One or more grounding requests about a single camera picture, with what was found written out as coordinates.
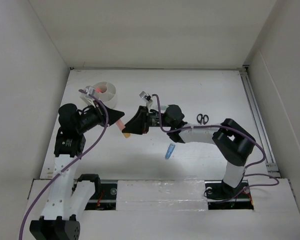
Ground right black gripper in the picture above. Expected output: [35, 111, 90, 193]
[122, 105, 174, 135]

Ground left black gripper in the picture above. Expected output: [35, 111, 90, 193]
[76, 99, 123, 133]

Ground orange highlighter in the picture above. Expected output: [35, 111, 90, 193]
[116, 119, 131, 139]

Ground blue capped marker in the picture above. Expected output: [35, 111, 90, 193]
[164, 143, 176, 160]

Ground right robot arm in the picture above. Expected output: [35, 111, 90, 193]
[122, 104, 255, 201]

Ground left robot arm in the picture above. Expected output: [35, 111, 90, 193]
[29, 102, 125, 240]

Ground white round divided organizer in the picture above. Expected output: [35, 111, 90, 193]
[93, 81, 118, 109]

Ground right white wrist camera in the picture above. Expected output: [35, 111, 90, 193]
[139, 91, 153, 110]

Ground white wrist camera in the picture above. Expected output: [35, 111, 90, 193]
[139, 91, 153, 110]
[78, 86, 99, 106]

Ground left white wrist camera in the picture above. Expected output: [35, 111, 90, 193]
[78, 86, 99, 106]

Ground black handled scissors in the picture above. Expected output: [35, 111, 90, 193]
[196, 113, 209, 125]

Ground aluminium rail front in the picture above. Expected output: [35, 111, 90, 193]
[86, 180, 254, 211]

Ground aluminium rail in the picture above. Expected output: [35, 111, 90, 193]
[86, 180, 254, 211]
[238, 65, 280, 177]

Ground aluminium rail right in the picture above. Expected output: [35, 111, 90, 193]
[238, 65, 280, 177]

